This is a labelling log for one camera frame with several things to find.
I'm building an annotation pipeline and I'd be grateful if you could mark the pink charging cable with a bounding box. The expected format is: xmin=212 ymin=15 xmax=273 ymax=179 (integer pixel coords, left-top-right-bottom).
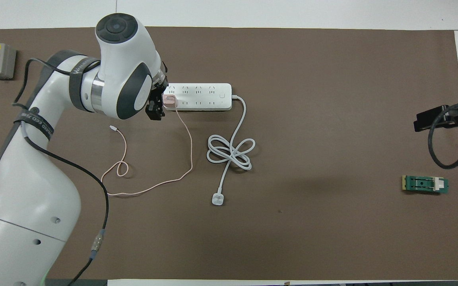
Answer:
xmin=101 ymin=107 xmax=194 ymax=196

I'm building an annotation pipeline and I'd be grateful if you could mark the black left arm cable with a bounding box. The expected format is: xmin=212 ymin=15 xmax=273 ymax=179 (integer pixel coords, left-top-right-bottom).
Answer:
xmin=12 ymin=58 xmax=110 ymax=286

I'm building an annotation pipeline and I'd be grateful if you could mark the white power strip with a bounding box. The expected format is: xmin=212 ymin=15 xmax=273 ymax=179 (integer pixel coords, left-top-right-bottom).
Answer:
xmin=162 ymin=83 xmax=233 ymax=112

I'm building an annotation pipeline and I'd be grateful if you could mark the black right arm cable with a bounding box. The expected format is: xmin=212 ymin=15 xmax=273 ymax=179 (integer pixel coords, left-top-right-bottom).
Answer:
xmin=427 ymin=101 xmax=458 ymax=170

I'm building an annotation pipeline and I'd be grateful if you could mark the green knife switch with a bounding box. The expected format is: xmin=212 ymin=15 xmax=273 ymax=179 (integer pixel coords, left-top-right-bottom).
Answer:
xmin=402 ymin=175 xmax=449 ymax=195

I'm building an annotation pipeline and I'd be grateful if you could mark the brown table mat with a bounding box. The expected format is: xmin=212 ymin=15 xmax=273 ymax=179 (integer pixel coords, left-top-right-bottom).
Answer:
xmin=0 ymin=26 xmax=458 ymax=280

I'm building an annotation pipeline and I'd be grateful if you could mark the white power strip cord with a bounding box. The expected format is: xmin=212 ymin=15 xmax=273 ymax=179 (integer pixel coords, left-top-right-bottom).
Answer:
xmin=206 ymin=95 xmax=256 ymax=206

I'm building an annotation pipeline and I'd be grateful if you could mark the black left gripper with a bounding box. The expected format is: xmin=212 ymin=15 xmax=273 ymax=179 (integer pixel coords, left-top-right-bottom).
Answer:
xmin=146 ymin=81 xmax=170 ymax=122

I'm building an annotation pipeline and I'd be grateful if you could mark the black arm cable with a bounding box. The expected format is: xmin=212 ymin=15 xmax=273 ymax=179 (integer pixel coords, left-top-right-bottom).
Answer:
xmin=12 ymin=58 xmax=110 ymax=286
xmin=427 ymin=101 xmax=458 ymax=170

